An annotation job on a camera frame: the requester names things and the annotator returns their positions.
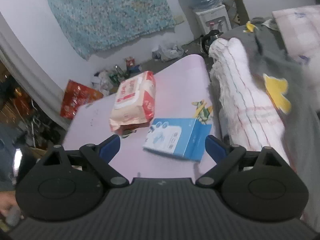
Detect pink red wet wipes pack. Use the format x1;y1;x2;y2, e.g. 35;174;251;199
109;71;156;132

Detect white stitched quilt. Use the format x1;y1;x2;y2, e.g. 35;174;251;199
209;38;289;162

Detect pink table mat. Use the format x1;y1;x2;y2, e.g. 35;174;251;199
63;54;215;181

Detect black kettle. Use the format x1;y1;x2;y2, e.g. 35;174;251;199
200;29;223;55

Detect teal floral hanging cloth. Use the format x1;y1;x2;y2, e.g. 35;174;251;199
47;0;175;60

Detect red snack bag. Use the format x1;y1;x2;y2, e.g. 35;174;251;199
60;80;104;120

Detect white water dispenser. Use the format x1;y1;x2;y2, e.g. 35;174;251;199
193;4;232;35

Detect blue white box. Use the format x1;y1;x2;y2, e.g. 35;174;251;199
143;118;212;162

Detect checked pink grey sheet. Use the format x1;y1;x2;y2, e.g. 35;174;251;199
272;5;320;111

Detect grey blanket yellow patches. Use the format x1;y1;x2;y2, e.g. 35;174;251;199
221;24;319;230

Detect patterned folded board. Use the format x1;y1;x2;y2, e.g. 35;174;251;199
221;0;249;29

